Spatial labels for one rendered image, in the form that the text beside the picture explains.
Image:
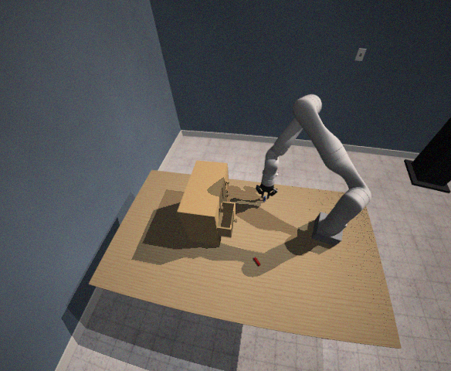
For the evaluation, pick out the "small wooden chest of drawers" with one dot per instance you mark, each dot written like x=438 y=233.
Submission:
x=200 y=200

